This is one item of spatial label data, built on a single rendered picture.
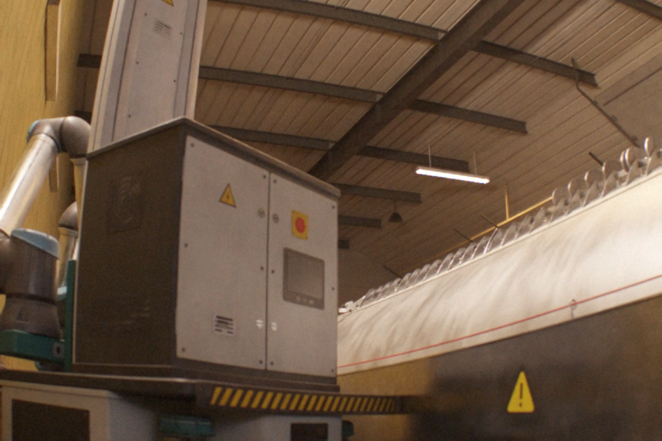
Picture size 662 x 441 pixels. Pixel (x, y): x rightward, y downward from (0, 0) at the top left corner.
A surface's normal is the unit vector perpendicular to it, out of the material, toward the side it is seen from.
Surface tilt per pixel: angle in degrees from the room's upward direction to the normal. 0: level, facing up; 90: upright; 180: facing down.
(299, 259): 90
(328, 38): 180
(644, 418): 90
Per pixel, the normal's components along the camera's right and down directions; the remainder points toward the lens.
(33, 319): 0.44, -0.57
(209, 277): 0.82, -0.17
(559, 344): -0.94, -0.11
